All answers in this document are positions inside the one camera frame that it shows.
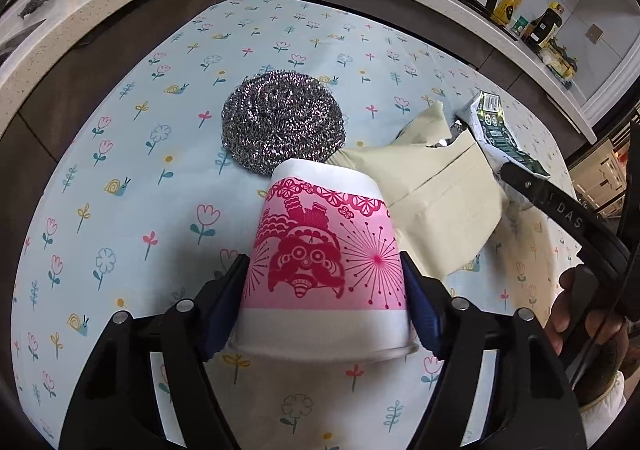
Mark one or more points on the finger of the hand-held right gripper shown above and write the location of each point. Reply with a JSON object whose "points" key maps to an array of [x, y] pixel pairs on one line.
{"points": [[565, 210]]}

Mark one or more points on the green printed packet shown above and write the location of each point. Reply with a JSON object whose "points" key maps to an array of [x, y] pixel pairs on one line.
{"points": [[492, 122]]}

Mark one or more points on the steel wool scrubber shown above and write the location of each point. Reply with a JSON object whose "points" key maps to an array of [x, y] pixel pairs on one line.
{"points": [[282, 120]]}

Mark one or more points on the wall outlet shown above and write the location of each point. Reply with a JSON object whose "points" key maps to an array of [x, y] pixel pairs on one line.
{"points": [[594, 33]]}

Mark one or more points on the seasoning jar set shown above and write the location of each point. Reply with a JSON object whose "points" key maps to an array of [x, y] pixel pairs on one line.
{"points": [[562, 62]]}

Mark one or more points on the kitchen sink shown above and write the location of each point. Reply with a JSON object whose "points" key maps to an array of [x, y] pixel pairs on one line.
{"points": [[15, 42]]}

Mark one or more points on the beige paper bag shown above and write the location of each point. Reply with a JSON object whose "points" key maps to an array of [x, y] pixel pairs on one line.
{"points": [[440, 190]]}

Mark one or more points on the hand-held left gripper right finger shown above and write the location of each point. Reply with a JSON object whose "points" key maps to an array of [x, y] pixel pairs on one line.
{"points": [[422, 302]]}

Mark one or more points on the dark scouring pad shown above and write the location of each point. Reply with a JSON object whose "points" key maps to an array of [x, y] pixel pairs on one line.
{"points": [[37, 2]]}

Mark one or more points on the person's right hand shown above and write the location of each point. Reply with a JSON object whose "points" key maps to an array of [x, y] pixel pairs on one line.
{"points": [[607, 360]]}

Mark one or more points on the floral tablecloth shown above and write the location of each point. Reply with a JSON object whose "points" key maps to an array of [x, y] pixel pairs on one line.
{"points": [[125, 155]]}

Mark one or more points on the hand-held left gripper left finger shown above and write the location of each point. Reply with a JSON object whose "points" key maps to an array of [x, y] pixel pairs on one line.
{"points": [[227, 290]]}

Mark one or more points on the pink white paper cup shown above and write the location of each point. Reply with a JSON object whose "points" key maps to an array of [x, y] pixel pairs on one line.
{"points": [[310, 250]]}

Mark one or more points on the glass sliding door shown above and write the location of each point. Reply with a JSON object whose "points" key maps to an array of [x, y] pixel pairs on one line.
{"points": [[600, 170]]}

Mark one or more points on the person's right forearm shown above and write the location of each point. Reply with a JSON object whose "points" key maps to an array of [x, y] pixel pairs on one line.
{"points": [[602, 420]]}

